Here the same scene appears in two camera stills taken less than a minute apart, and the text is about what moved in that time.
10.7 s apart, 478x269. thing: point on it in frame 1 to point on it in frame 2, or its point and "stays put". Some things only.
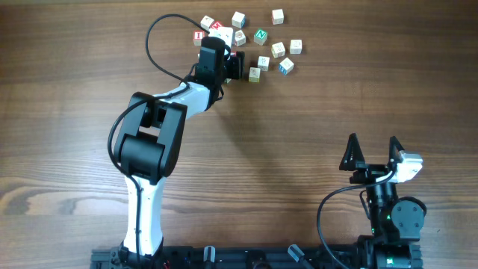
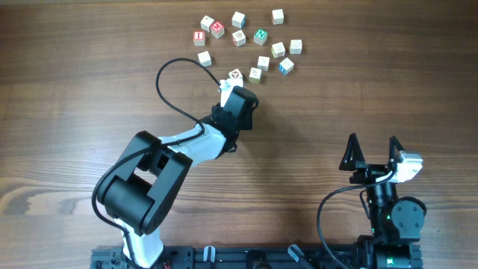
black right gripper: x=369 y=171 stays put
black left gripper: x=238 y=63 to x=216 y=111
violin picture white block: x=254 y=75 stays put
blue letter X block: x=286 y=66 stays put
